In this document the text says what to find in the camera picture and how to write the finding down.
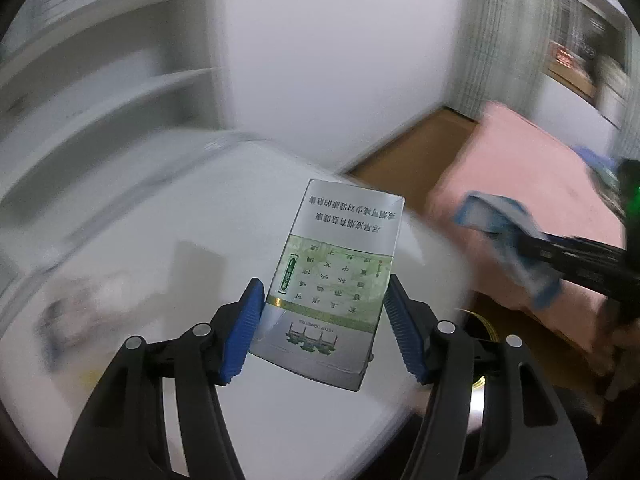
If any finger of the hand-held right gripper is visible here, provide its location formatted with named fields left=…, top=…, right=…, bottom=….
left=522, top=255, right=626, bottom=288
left=515, top=232, right=626, bottom=267

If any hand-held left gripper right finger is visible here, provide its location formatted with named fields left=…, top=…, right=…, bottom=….
left=384, top=274, right=586, bottom=480

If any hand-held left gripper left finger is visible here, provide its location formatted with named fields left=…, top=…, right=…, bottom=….
left=59, top=278, right=265, bottom=480

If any dark bin with gold rim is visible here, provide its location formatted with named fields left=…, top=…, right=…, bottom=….
left=460, top=307, right=502, bottom=392

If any silver green cigarette box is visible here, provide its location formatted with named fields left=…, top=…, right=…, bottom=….
left=248, top=177, right=407, bottom=392

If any blue white pouch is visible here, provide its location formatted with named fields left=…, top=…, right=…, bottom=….
left=454, top=191, right=563, bottom=311

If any pink bed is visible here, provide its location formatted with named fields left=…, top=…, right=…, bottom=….
left=425, top=100, right=640, bottom=376

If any blue cloth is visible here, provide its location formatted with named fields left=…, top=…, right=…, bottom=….
left=572, top=145, right=619, bottom=174

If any clear plastic bag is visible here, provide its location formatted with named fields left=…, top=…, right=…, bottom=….
left=37, top=270, right=166, bottom=367

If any dark window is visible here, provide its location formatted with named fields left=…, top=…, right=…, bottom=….
left=542, top=0, right=632, bottom=113

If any checked curtain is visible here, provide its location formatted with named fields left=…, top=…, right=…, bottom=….
left=462, top=0, right=556, bottom=116

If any grey desk hutch shelf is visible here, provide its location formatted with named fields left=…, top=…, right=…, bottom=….
left=0, top=0, right=236, bottom=241

